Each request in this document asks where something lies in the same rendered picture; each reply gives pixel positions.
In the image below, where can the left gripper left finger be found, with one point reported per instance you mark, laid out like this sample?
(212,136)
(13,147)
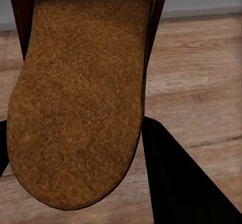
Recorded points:
(4,159)

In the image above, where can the sandal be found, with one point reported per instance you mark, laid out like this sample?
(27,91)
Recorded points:
(76,113)

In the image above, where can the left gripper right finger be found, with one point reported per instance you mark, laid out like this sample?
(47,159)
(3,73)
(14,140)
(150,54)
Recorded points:
(181,192)

